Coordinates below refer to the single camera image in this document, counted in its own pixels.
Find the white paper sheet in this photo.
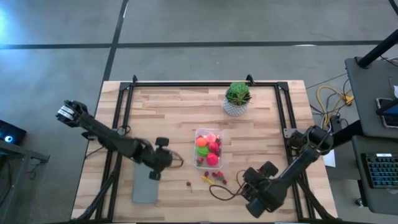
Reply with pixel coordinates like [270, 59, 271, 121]
[322, 149, 336, 168]

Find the grey cloth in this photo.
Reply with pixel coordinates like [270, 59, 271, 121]
[131, 161, 161, 205]

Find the black aluminium rig frame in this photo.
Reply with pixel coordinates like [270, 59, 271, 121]
[71, 74, 340, 223]

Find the yellow cable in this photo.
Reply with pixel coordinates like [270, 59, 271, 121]
[316, 85, 354, 128]

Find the black box with blue light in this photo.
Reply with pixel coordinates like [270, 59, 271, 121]
[0, 119, 27, 146]

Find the black bar under desk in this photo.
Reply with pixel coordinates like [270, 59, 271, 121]
[331, 119, 364, 147]

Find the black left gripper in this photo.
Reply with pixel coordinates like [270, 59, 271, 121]
[137, 137, 174, 181]

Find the black pole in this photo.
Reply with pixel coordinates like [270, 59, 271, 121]
[356, 28, 398, 68]

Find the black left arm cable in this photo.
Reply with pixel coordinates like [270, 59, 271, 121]
[166, 148, 185, 169]

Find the grey desk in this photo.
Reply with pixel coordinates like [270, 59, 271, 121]
[344, 55, 398, 139]
[351, 135, 398, 216]

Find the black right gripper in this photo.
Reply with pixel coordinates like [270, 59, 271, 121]
[243, 161, 279, 191]

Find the backlit black keyboard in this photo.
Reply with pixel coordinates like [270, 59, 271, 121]
[360, 152, 398, 189]

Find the large red toy fruit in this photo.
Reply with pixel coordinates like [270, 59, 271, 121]
[206, 152, 220, 166]

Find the grey metal stand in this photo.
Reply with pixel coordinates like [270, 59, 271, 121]
[0, 139, 50, 224]

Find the succulent in patterned grey pot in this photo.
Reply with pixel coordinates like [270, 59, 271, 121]
[222, 81, 252, 118]

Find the smartphone with blue screen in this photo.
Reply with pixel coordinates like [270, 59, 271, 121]
[375, 97, 398, 129]

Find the clear plastic tub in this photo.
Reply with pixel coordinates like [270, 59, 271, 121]
[193, 127, 224, 170]

